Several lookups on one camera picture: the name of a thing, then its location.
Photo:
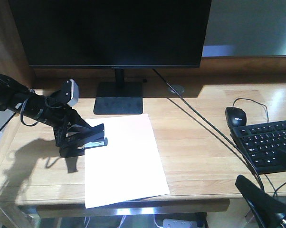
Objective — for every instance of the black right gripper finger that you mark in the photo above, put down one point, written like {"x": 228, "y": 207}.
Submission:
{"x": 268, "y": 212}

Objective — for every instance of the black computer monitor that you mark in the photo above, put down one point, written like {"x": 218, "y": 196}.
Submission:
{"x": 113, "y": 34}

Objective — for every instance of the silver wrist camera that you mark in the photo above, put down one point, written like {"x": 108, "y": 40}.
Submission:
{"x": 69, "y": 93}

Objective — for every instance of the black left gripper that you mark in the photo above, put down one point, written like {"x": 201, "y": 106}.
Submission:
{"x": 58, "y": 116}

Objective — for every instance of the black keyboard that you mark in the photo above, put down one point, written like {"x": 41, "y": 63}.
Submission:
{"x": 259, "y": 143}

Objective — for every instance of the white paper sheet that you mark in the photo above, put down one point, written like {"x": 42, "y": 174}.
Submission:
{"x": 128, "y": 167}

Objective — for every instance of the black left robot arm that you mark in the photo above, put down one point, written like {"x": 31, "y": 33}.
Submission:
{"x": 20, "y": 99}

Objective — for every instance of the black and orange stapler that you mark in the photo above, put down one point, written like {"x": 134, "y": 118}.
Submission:
{"x": 76, "y": 141}

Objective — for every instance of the black computer mouse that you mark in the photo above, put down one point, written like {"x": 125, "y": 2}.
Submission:
{"x": 235, "y": 117}

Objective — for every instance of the white power strip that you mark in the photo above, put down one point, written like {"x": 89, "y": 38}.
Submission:
{"x": 174, "y": 223}

